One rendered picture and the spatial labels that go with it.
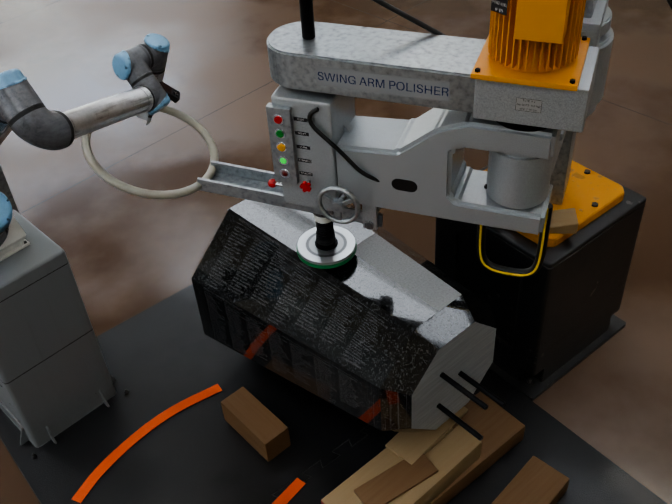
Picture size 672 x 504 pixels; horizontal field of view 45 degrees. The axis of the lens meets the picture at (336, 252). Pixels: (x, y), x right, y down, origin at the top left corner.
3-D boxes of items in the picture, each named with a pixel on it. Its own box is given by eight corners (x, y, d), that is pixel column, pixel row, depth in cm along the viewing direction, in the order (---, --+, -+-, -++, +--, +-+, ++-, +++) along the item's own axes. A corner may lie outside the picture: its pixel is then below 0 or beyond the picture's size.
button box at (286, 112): (300, 180, 268) (292, 105, 249) (297, 185, 266) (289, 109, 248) (278, 176, 270) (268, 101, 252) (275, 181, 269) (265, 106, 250)
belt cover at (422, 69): (591, 98, 239) (600, 46, 228) (580, 144, 222) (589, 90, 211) (289, 61, 267) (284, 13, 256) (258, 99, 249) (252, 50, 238)
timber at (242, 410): (224, 419, 345) (220, 401, 337) (246, 403, 350) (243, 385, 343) (268, 462, 327) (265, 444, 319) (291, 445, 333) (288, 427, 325)
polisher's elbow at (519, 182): (493, 170, 264) (497, 117, 251) (553, 180, 258) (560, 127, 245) (478, 204, 251) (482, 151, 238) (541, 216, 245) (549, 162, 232)
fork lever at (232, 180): (395, 199, 285) (395, 188, 282) (378, 233, 272) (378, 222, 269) (217, 165, 304) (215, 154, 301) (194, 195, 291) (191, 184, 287)
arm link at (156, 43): (137, 35, 285) (158, 27, 291) (132, 64, 294) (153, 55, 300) (156, 51, 283) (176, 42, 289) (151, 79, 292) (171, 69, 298)
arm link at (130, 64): (135, 78, 277) (161, 66, 285) (115, 49, 276) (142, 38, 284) (123, 90, 284) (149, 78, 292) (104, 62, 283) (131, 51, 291)
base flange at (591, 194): (533, 147, 356) (534, 138, 353) (628, 197, 327) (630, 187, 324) (454, 194, 334) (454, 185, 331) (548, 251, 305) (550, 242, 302)
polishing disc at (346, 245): (300, 227, 307) (300, 224, 306) (357, 227, 305) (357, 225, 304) (294, 265, 291) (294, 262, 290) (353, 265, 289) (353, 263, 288)
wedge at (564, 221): (573, 217, 313) (575, 207, 310) (576, 234, 305) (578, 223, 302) (520, 216, 315) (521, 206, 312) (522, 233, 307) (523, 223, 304)
